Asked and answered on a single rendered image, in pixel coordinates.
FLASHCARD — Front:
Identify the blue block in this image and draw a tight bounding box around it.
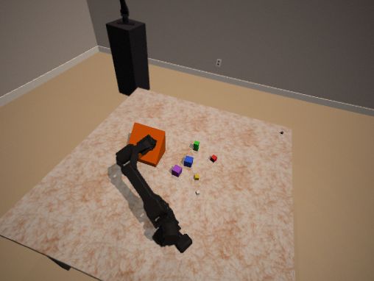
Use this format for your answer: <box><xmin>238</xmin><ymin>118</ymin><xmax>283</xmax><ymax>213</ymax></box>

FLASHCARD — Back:
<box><xmin>184</xmin><ymin>155</ymin><xmax>194</xmax><ymax>168</ymax></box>

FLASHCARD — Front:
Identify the purple block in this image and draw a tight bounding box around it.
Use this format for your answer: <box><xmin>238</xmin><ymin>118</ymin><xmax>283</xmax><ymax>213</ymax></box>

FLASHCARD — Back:
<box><xmin>172</xmin><ymin>165</ymin><xmax>182</xmax><ymax>177</ymax></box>

